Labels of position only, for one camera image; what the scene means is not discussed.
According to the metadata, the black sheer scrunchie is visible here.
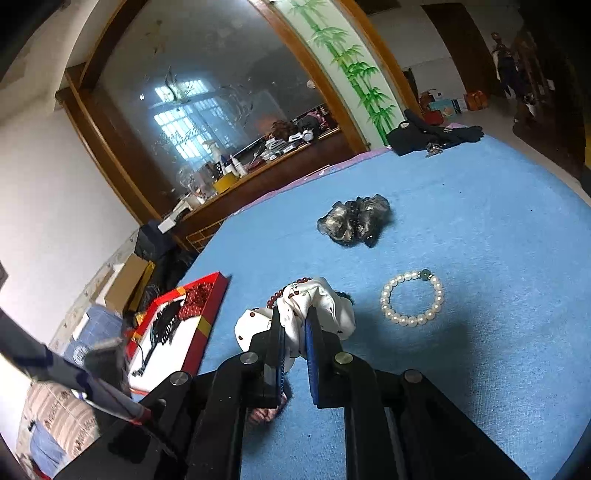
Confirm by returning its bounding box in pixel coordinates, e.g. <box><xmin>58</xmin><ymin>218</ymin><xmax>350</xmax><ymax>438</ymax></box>
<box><xmin>317</xmin><ymin>194</ymin><xmax>393</xmax><ymax>249</ymax></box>

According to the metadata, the dark hanging jacket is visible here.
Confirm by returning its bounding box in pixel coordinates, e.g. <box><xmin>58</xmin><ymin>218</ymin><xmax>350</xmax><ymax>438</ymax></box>
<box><xmin>489</xmin><ymin>32</ymin><xmax>522</xmax><ymax>97</ymax></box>

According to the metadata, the red polka dot scrunchie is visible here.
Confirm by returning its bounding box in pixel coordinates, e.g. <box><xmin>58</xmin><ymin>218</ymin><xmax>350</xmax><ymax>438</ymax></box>
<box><xmin>178</xmin><ymin>282</ymin><xmax>215</xmax><ymax>321</ymax></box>

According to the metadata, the etched wall mirror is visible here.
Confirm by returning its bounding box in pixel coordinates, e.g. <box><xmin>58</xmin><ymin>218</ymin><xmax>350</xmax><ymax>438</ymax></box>
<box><xmin>95</xmin><ymin>0</ymin><xmax>345</xmax><ymax>204</ymax></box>

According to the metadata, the cardboard box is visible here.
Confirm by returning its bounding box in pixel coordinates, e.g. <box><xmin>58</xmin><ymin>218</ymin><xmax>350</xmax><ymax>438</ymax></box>
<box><xmin>104</xmin><ymin>253</ymin><xmax>155</xmax><ymax>315</ymax></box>

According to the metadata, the patterned blanket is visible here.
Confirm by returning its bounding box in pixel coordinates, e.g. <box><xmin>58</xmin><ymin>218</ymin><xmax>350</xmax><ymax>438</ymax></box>
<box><xmin>16</xmin><ymin>381</ymin><xmax>100</xmax><ymax>478</ymax></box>

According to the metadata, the wooden cabinet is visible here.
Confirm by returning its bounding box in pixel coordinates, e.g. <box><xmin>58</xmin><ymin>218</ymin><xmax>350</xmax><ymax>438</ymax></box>
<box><xmin>178</xmin><ymin>127</ymin><xmax>368</xmax><ymax>254</ymax></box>

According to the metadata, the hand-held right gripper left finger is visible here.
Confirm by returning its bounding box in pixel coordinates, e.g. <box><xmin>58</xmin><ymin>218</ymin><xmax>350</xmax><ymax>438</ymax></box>
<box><xmin>55</xmin><ymin>307</ymin><xmax>288</xmax><ymax>480</ymax></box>

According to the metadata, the black hair claw clip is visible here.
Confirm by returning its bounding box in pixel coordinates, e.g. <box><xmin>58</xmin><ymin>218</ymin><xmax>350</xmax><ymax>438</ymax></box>
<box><xmin>148</xmin><ymin>299</ymin><xmax>185</xmax><ymax>348</ymax></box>

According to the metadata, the grey block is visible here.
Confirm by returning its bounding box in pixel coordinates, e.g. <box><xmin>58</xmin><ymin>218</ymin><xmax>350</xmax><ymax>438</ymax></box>
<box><xmin>84</xmin><ymin>336</ymin><xmax>132</xmax><ymax>385</ymax></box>

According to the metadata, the blue white patterned strap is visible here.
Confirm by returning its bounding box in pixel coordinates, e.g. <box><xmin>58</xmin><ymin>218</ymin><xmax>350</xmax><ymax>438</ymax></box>
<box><xmin>0</xmin><ymin>309</ymin><xmax>153</xmax><ymax>423</ymax></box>

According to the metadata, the black bag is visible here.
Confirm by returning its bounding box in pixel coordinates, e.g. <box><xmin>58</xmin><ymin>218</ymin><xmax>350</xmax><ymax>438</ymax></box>
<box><xmin>134</xmin><ymin>222</ymin><xmax>195</xmax><ymax>301</ymax></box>

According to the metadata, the white pearl bracelet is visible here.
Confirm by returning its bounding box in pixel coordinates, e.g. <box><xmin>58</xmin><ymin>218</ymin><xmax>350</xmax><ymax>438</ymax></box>
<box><xmin>380</xmin><ymin>268</ymin><xmax>445</xmax><ymax>328</ymax></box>

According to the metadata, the red plaid scrunchie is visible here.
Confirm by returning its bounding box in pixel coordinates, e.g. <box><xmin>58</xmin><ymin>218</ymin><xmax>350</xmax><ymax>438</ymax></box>
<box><xmin>249</xmin><ymin>397</ymin><xmax>289</xmax><ymax>425</ymax></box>

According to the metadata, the bamboo painted panel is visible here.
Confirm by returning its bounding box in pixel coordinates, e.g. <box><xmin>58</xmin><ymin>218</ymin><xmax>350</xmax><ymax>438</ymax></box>
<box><xmin>272</xmin><ymin>0</ymin><xmax>409</xmax><ymax>149</ymax></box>

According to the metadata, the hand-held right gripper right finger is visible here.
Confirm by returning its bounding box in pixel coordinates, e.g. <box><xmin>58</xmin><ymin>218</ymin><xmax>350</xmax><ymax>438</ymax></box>
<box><xmin>304</xmin><ymin>308</ymin><xmax>532</xmax><ymax>480</ymax></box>

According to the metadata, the white dotted scrunchie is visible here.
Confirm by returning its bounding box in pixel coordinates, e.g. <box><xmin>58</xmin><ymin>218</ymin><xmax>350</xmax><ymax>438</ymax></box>
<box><xmin>233</xmin><ymin>277</ymin><xmax>357</xmax><ymax>372</ymax></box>

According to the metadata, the red jewelry box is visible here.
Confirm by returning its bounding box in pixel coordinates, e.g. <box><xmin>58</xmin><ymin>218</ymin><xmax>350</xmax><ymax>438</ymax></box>
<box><xmin>124</xmin><ymin>271</ymin><xmax>232</xmax><ymax>398</ymax></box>

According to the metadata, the white blue box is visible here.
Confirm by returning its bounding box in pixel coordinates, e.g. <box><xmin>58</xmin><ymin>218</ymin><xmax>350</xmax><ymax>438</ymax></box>
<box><xmin>429</xmin><ymin>92</ymin><xmax>467</xmax><ymax>114</ymax></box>

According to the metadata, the dark wooden door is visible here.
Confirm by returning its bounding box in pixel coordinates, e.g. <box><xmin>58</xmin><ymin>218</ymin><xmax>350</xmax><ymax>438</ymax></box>
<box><xmin>422</xmin><ymin>0</ymin><xmax>497</xmax><ymax>100</ymax></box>

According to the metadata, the black clothing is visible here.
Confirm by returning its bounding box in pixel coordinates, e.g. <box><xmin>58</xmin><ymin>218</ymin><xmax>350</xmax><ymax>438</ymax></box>
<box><xmin>385</xmin><ymin>108</ymin><xmax>485</xmax><ymax>157</ymax></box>

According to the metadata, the dark red bead bracelet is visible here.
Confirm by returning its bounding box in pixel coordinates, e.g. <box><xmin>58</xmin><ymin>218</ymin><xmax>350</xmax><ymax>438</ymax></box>
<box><xmin>265</xmin><ymin>276</ymin><xmax>315</xmax><ymax>311</ymax></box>

